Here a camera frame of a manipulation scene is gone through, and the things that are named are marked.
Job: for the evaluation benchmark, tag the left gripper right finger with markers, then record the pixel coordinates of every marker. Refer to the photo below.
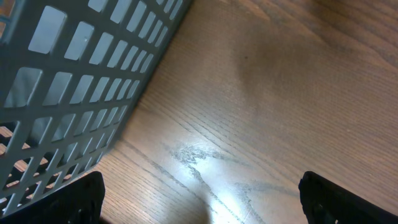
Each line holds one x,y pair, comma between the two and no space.
325,202

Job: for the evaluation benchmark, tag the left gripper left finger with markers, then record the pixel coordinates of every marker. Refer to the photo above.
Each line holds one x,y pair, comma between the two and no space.
79,202

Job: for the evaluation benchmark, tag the grey plastic basket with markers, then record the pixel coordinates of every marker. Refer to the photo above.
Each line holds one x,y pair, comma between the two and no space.
71,74

